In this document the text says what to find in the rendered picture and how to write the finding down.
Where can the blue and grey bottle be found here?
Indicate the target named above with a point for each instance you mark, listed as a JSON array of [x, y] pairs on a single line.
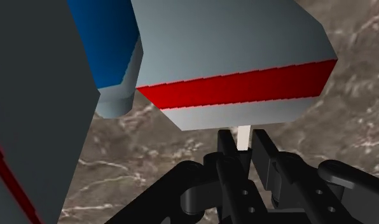
[[109, 40]]

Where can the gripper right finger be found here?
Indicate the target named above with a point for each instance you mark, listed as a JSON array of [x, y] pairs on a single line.
[[301, 186]]

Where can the grey block with red stripe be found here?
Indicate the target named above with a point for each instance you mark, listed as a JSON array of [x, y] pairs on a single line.
[[233, 46]]

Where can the dark grey box, red stripe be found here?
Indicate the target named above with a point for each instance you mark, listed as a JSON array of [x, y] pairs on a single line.
[[37, 108]]

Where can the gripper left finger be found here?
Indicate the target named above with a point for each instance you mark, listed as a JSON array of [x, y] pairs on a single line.
[[236, 186]]

